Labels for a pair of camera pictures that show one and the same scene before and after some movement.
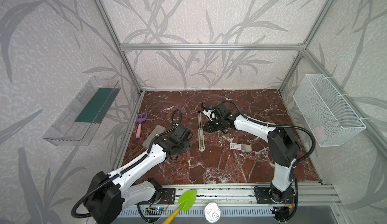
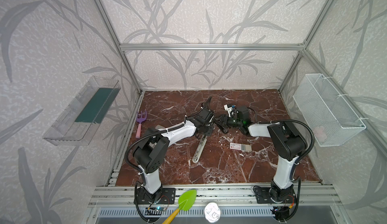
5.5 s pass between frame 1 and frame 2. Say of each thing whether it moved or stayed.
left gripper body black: moved
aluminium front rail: stayed
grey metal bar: moved
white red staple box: stayed
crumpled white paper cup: stayed
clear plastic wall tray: stayed
